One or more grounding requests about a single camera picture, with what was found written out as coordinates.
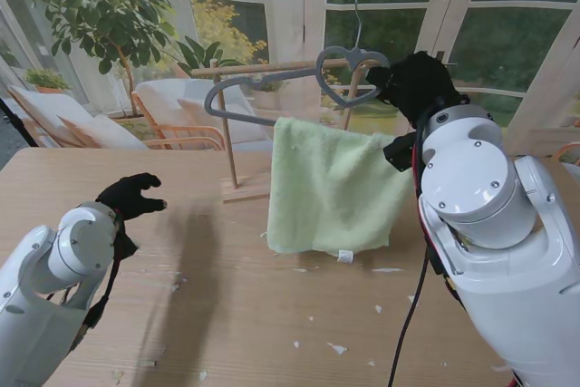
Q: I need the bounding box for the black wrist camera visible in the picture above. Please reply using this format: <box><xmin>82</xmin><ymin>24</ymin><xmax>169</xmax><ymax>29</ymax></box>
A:
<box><xmin>382</xmin><ymin>131</ymin><xmax>416</xmax><ymax>174</ymax></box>
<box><xmin>118</xmin><ymin>230</ymin><xmax>140</xmax><ymax>261</ymax></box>

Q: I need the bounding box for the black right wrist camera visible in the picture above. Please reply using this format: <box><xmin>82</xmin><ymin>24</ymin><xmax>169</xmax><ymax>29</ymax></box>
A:
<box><xmin>382</xmin><ymin>131</ymin><xmax>416</xmax><ymax>174</ymax></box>

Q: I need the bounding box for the grey heart clothes hanger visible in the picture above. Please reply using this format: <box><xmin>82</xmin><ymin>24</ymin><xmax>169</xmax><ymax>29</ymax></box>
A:
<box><xmin>203</xmin><ymin>0</ymin><xmax>392</xmax><ymax>128</ymax></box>

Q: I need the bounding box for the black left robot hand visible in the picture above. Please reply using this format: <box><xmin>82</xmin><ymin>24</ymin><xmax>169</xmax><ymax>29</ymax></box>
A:
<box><xmin>95</xmin><ymin>172</ymin><xmax>169</xmax><ymax>221</ymax></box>

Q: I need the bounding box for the black tripod leg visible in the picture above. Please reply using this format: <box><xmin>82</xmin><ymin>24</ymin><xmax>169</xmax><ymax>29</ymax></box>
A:
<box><xmin>0</xmin><ymin>96</ymin><xmax>40</xmax><ymax>148</ymax></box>

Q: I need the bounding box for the wooden hanging rack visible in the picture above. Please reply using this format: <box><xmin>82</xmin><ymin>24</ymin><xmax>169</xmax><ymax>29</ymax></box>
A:
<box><xmin>189</xmin><ymin>48</ymin><xmax>386</xmax><ymax>205</ymax></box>

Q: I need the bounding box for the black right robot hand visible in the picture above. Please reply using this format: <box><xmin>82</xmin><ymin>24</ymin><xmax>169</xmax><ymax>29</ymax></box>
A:
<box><xmin>365</xmin><ymin>52</ymin><xmax>470</xmax><ymax>131</ymax></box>

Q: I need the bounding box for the printed garden room backdrop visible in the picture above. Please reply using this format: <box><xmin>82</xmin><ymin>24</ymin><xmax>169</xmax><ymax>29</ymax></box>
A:
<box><xmin>0</xmin><ymin>0</ymin><xmax>580</xmax><ymax>157</ymax></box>

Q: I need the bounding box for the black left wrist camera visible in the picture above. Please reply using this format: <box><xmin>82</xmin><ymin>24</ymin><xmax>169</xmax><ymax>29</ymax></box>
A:
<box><xmin>118</xmin><ymin>230</ymin><xmax>140</xmax><ymax>261</ymax></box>

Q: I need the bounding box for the light green square towel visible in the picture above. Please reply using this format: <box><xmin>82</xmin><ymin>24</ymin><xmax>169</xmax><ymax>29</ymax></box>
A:
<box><xmin>266</xmin><ymin>115</ymin><xmax>414</xmax><ymax>265</ymax></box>

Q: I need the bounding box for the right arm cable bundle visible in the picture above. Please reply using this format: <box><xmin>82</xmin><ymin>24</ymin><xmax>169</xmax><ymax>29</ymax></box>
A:
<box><xmin>387</xmin><ymin>101</ymin><xmax>522</xmax><ymax>387</ymax></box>

